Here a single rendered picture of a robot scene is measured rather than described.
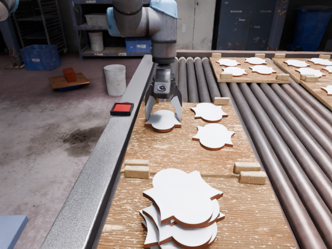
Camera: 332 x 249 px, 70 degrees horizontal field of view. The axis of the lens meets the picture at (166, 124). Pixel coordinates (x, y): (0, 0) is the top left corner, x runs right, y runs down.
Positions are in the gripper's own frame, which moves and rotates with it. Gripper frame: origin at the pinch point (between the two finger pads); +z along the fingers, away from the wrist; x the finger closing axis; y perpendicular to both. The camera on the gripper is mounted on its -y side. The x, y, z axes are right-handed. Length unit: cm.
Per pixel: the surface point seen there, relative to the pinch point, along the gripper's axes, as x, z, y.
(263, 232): -20.6, 3.6, -40.1
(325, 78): -77, -2, 46
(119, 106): 17.6, 0.9, 12.4
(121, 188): 7.9, 3.0, -30.4
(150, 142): 3.1, 1.8, -11.6
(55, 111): 142, 83, 189
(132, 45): 85, 40, 430
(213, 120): -16.4, 0.0, 0.1
